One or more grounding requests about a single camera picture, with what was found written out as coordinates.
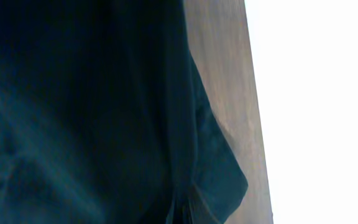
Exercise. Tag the black trousers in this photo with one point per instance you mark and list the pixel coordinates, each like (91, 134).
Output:
(104, 117)

